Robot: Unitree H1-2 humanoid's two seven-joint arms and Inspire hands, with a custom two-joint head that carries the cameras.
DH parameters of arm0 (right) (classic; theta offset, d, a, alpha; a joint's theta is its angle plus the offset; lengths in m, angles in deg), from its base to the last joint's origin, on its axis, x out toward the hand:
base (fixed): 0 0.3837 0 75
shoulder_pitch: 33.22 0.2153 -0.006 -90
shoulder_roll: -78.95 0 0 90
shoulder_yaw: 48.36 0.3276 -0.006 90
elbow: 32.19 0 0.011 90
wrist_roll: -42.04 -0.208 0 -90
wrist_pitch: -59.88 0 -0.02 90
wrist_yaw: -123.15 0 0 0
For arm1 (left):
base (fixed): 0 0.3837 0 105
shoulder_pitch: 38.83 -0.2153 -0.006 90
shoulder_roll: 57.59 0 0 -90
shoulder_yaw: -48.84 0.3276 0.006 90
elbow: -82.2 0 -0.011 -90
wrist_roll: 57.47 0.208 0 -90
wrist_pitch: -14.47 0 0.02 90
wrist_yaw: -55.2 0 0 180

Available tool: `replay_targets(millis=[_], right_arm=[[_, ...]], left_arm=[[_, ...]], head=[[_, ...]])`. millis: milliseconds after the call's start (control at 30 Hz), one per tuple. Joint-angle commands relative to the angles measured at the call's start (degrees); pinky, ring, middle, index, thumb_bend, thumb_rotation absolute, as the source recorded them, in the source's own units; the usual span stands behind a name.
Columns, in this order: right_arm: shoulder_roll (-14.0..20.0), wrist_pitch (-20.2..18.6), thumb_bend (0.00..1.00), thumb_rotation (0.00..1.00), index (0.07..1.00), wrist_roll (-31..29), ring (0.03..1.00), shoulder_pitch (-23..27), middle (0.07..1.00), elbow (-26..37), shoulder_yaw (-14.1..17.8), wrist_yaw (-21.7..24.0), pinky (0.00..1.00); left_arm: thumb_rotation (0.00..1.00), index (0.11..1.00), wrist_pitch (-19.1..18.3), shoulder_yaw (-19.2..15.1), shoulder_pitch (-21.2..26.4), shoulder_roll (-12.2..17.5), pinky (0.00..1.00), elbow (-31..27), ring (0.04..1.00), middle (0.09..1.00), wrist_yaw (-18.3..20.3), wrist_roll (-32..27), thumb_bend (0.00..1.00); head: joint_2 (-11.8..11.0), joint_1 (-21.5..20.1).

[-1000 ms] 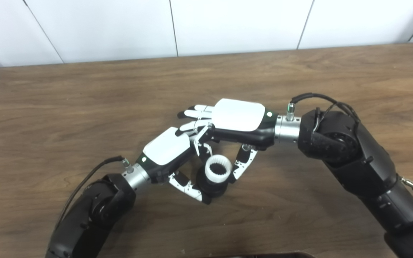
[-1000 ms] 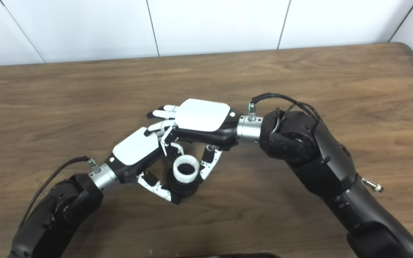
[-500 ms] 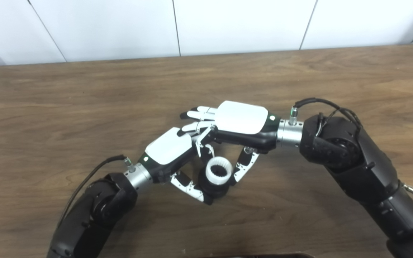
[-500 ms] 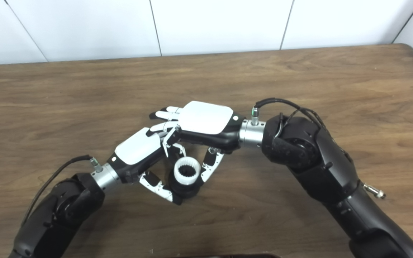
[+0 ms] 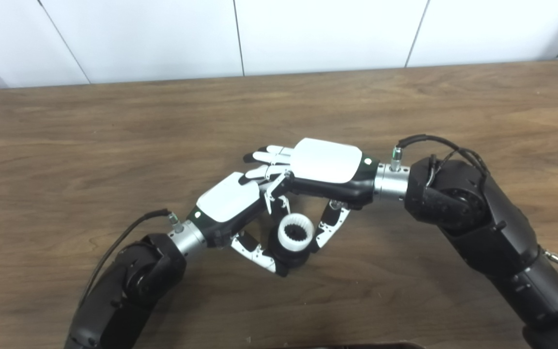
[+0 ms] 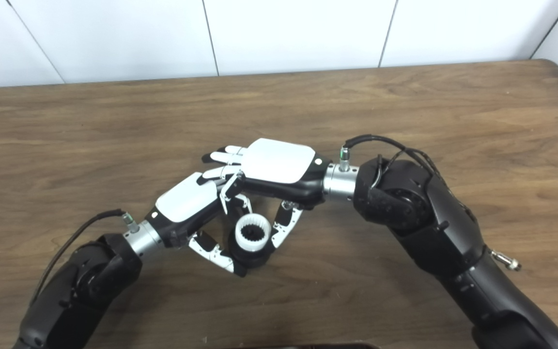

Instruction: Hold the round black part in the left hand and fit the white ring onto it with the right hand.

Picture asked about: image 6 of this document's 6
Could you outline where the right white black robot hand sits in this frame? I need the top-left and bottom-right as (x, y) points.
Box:
(197, 138), (359, 249)

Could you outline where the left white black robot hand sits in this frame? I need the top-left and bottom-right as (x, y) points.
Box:
(123, 172), (255, 278)

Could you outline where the white ring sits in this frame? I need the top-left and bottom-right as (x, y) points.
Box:
(235, 213), (272, 253)

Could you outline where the round black part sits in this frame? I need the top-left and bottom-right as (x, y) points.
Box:
(226, 228), (277, 270)

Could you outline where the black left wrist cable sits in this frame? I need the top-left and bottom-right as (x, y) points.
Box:
(30, 209), (139, 306)

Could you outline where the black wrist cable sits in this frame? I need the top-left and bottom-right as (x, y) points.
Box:
(340, 135), (454, 194)
(30, 209), (139, 306)

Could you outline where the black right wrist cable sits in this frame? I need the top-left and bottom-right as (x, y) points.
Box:
(340, 135), (454, 194)

